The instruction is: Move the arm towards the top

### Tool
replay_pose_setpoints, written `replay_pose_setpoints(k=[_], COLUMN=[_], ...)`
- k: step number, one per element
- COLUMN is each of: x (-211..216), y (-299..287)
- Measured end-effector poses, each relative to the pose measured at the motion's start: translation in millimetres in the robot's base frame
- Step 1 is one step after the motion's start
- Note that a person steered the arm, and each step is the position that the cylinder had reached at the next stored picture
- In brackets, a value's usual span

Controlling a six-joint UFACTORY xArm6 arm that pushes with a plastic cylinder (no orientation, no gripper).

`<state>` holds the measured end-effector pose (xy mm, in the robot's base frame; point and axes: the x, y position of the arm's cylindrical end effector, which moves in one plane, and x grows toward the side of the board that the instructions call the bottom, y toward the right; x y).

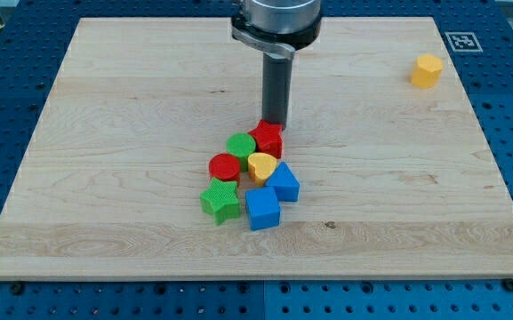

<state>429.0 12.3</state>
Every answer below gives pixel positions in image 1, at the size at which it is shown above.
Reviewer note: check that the yellow hexagon block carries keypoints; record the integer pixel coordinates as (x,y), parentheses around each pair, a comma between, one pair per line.
(426,71)

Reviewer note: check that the green star block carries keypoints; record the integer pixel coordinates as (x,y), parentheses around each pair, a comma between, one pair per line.
(220,200)

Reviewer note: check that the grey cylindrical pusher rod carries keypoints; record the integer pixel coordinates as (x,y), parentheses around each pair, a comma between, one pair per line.
(276,85)

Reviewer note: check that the white fiducial marker tag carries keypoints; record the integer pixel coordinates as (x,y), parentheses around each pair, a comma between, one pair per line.
(462,41)

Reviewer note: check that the green cylinder block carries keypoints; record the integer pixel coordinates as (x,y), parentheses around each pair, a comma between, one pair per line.
(241,146)

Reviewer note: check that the yellow heart block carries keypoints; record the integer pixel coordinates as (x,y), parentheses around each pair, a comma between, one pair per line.
(260,167)

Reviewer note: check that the blue cube block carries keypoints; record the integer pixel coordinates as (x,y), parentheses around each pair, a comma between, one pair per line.
(263,208)

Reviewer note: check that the blue triangle block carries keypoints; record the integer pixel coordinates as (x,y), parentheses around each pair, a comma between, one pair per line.
(284,183)

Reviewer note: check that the red star block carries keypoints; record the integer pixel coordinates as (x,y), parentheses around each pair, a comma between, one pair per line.
(268,138)

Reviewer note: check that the light wooden board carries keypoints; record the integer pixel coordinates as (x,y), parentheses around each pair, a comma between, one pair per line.
(397,182)

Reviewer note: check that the red cylinder block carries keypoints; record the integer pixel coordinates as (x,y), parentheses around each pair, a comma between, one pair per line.
(225,167)

